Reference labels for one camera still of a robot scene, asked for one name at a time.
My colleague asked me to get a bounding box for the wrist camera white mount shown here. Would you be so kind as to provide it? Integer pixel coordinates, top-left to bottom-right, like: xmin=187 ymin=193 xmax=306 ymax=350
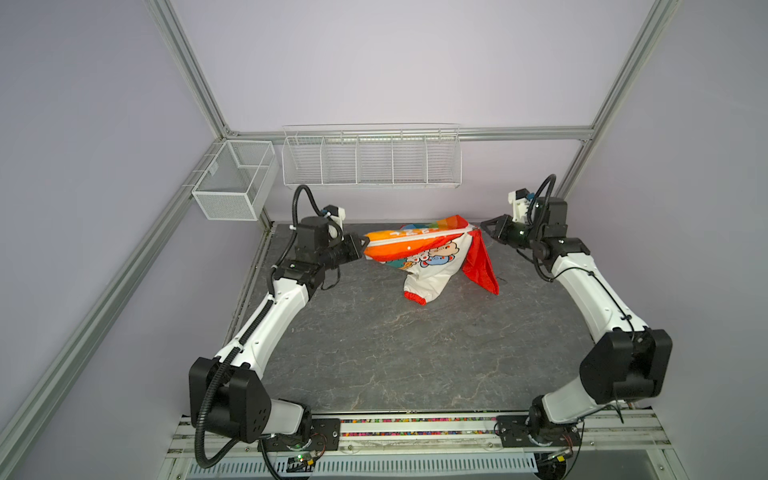
xmin=321 ymin=205 xmax=346 ymax=234
xmin=508 ymin=188 xmax=532 ymax=224

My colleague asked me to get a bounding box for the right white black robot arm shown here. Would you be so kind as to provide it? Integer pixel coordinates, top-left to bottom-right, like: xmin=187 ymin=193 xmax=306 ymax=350
xmin=481 ymin=189 xmax=673 ymax=430

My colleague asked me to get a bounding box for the colourful rainbow kids jacket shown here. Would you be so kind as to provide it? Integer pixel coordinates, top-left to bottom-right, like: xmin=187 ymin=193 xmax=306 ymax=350
xmin=364 ymin=215 xmax=500 ymax=305

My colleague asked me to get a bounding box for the white mesh box basket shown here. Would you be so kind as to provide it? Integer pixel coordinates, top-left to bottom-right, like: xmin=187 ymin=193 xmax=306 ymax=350
xmin=192 ymin=140 xmax=279 ymax=221

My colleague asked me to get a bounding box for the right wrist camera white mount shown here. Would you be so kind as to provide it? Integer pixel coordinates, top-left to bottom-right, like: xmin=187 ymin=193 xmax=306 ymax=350
xmin=508 ymin=188 xmax=532 ymax=224

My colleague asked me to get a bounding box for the black corrugated cable conduit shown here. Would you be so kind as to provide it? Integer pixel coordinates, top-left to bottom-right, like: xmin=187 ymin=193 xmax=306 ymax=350
xmin=193 ymin=184 xmax=325 ymax=470

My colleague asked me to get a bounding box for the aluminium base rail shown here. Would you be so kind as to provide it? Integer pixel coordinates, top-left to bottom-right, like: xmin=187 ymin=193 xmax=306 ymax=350
xmin=159 ymin=404 xmax=690 ymax=479

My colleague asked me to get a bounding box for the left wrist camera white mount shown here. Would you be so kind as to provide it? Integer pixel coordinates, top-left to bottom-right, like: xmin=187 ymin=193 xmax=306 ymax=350
xmin=321 ymin=205 xmax=346 ymax=234

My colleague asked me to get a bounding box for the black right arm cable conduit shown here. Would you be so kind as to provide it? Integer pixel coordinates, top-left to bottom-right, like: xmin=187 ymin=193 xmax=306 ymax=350
xmin=526 ymin=173 xmax=558 ymax=229

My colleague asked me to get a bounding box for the white wire shelf basket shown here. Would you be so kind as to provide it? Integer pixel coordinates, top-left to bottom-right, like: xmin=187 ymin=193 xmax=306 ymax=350
xmin=282 ymin=123 xmax=463 ymax=188

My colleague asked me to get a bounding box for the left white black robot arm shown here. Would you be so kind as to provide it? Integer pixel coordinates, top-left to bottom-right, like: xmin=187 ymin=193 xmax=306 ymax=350
xmin=189 ymin=207 xmax=368 ymax=443

